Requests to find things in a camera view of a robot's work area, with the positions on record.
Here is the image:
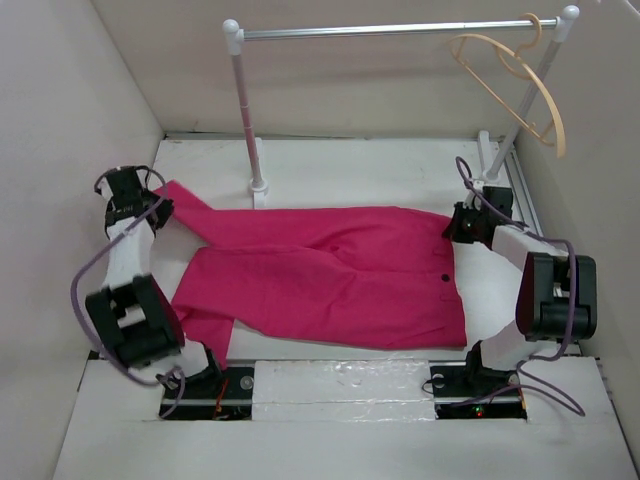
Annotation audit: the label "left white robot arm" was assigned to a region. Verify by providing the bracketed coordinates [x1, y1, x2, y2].
[85, 166, 223, 397]

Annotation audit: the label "pink trousers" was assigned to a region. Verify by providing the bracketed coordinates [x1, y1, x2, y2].
[168, 181, 467, 362]

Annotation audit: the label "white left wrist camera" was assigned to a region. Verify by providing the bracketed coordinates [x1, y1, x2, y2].
[93, 167, 120, 201]

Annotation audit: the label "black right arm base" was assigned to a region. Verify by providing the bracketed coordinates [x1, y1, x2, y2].
[422, 344, 527, 420]

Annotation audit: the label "beige wooden hanger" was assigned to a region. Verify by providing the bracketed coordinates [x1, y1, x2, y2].
[447, 5, 580, 158]

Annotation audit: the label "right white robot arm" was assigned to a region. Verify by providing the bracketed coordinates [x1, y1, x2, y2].
[442, 187, 597, 394]

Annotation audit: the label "white clothes rack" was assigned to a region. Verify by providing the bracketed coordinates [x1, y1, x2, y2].
[221, 5, 570, 207]

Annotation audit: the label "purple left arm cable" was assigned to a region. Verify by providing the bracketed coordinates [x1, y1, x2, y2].
[69, 167, 187, 419]

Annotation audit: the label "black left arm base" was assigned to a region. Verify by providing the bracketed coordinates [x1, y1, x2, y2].
[158, 364, 255, 421]

